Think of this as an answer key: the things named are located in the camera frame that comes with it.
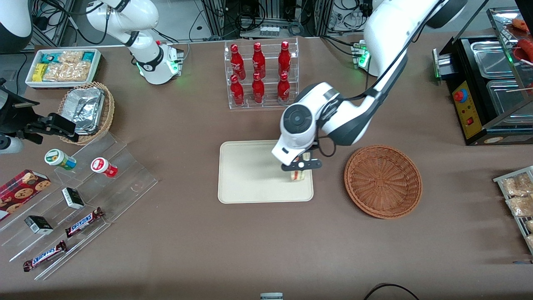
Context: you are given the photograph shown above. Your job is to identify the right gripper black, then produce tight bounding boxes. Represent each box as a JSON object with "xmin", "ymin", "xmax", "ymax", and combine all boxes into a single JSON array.
[{"xmin": 0, "ymin": 80, "xmax": 80, "ymax": 145}]

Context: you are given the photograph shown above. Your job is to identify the triangular sandwich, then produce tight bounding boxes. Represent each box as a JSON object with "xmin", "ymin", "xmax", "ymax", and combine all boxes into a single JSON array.
[{"xmin": 290, "ymin": 152, "xmax": 312, "ymax": 182}]

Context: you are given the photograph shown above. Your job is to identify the tan wicker basket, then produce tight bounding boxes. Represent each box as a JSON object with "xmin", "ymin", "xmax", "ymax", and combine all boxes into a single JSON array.
[{"xmin": 57, "ymin": 81, "xmax": 115, "ymax": 146}]

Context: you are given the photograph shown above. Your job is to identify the cream rectangular tray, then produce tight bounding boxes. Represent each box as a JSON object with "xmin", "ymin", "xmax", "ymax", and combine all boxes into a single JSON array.
[{"xmin": 218, "ymin": 139, "xmax": 314, "ymax": 204}]

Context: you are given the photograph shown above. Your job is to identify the round brown wicker basket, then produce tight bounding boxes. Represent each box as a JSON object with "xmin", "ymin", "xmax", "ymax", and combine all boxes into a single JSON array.
[{"xmin": 344, "ymin": 144, "xmax": 423, "ymax": 220}]

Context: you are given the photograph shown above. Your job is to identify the aluminium foil container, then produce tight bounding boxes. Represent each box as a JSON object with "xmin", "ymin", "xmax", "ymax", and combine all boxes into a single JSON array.
[{"xmin": 71, "ymin": 87, "xmax": 105, "ymax": 135}]

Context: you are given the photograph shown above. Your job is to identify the green lid cup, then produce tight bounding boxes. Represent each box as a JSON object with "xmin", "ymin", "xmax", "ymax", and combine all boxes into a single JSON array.
[{"xmin": 44, "ymin": 149, "xmax": 77, "ymax": 171}]

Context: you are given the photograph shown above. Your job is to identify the red lid cup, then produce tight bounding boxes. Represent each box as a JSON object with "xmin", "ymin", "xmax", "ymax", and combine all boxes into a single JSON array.
[{"xmin": 90, "ymin": 157, "xmax": 118, "ymax": 178}]

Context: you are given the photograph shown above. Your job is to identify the large clear cracker bag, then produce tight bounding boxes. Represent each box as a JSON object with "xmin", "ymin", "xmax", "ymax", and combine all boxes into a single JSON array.
[{"xmin": 43, "ymin": 61, "xmax": 92, "ymax": 83}]

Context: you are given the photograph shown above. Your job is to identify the yellow snack packet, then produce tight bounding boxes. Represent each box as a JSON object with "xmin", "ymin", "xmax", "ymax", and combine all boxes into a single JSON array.
[{"xmin": 32, "ymin": 63, "xmax": 49, "ymax": 83}]

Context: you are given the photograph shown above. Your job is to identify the white snack bin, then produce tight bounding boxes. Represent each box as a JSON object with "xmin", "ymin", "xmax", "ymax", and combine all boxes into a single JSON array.
[{"xmin": 25, "ymin": 48, "xmax": 102, "ymax": 89}]

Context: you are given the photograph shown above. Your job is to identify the small clear cracker bag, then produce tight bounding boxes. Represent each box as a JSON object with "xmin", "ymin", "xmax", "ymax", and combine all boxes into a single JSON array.
[{"xmin": 58, "ymin": 50, "xmax": 84, "ymax": 64}]

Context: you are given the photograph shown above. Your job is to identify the clear acrylic bottle rack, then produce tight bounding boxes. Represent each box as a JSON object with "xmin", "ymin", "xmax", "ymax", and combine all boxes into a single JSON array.
[{"xmin": 224, "ymin": 37, "xmax": 300, "ymax": 110}]

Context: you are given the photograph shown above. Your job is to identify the small black box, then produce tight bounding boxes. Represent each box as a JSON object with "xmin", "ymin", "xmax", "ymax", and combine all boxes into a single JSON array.
[
  {"xmin": 24, "ymin": 215, "xmax": 54, "ymax": 235},
  {"xmin": 61, "ymin": 187, "xmax": 85, "ymax": 210}
]

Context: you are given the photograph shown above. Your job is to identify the red cookie box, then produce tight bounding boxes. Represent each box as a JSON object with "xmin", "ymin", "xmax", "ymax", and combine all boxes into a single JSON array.
[{"xmin": 0, "ymin": 169, "xmax": 52, "ymax": 222}]

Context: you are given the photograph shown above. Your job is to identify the red soda bottle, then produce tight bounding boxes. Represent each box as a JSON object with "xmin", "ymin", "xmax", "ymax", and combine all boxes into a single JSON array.
[
  {"xmin": 230, "ymin": 74, "xmax": 245, "ymax": 107},
  {"xmin": 277, "ymin": 72, "xmax": 291, "ymax": 103},
  {"xmin": 252, "ymin": 42, "xmax": 267, "ymax": 79},
  {"xmin": 230, "ymin": 44, "xmax": 247, "ymax": 80},
  {"xmin": 278, "ymin": 40, "xmax": 292, "ymax": 78},
  {"xmin": 251, "ymin": 72, "xmax": 266, "ymax": 104}
]

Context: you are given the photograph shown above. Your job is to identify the clear acrylic step display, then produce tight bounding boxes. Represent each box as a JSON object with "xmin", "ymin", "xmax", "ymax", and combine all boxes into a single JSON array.
[{"xmin": 0, "ymin": 132, "xmax": 159, "ymax": 281}]

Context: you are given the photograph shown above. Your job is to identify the Snickers chocolate bar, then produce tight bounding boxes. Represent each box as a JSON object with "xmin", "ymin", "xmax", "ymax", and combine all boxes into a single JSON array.
[
  {"xmin": 65, "ymin": 207, "xmax": 105, "ymax": 238},
  {"xmin": 22, "ymin": 240, "xmax": 68, "ymax": 273}
]

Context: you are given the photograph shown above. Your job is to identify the black yellow food warmer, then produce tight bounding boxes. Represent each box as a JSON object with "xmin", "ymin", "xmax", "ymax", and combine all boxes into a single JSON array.
[{"xmin": 432, "ymin": 6, "xmax": 533, "ymax": 147}]

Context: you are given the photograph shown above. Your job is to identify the steel warmer pan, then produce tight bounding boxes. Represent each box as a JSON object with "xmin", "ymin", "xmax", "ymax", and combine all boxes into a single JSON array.
[
  {"xmin": 486, "ymin": 78, "xmax": 533, "ymax": 116},
  {"xmin": 470, "ymin": 40, "xmax": 518, "ymax": 79}
]

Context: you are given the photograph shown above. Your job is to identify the red sausage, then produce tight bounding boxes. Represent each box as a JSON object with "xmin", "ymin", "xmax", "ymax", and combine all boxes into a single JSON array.
[{"xmin": 516, "ymin": 37, "xmax": 533, "ymax": 64}]

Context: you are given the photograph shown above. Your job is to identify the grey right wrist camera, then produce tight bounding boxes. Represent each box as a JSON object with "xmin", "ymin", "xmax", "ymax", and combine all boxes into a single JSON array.
[{"xmin": 0, "ymin": 135, "xmax": 25, "ymax": 155}]

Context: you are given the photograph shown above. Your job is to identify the black floor cable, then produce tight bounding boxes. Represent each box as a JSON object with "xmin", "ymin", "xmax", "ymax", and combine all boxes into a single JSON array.
[{"xmin": 363, "ymin": 283, "xmax": 421, "ymax": 300}]

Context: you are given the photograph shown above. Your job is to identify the aluminium frame rack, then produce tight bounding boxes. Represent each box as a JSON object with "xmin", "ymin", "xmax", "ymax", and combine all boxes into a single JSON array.
[{"xmin": 202, "ymin": 0, "xmax": 334, "ymax": 39}]

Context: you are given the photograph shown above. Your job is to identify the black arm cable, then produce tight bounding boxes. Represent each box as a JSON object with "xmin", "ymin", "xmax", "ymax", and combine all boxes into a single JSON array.
[{"xmin": 314, "ymin": 0, "xmax": 446, "ymax": 158}]

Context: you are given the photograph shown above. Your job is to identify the grey wire tray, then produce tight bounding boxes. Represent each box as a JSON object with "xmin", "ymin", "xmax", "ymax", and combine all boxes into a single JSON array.
[{"xmin": 493, "ymin": 165, "xmax": 533, "ymax": 255}]

